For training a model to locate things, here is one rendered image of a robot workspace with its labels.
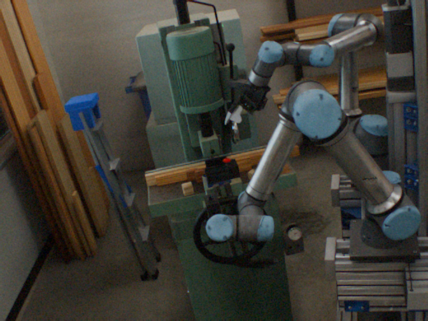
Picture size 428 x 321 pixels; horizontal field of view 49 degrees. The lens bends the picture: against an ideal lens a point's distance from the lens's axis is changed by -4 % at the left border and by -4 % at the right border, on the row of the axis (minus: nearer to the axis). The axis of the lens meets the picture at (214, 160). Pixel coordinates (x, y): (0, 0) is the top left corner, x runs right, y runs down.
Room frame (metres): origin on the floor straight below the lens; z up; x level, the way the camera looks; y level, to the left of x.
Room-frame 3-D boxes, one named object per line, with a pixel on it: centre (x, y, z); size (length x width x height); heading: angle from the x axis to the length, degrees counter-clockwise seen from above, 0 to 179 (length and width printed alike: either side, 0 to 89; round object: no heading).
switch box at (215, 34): (2.23, -0.12, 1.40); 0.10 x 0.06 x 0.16; 4
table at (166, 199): (1.80, -0.01, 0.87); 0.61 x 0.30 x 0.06; 94
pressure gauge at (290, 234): (1.71, -0.27, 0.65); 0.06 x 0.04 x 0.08; 94
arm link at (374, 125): (1.80, -0.66, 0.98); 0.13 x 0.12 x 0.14; 37
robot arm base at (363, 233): (1.33, -0.51, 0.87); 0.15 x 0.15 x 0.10
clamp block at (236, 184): (1.71, -0.02, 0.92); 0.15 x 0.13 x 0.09; 94
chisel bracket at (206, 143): (1.92, 0.00, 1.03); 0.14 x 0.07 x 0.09; 4
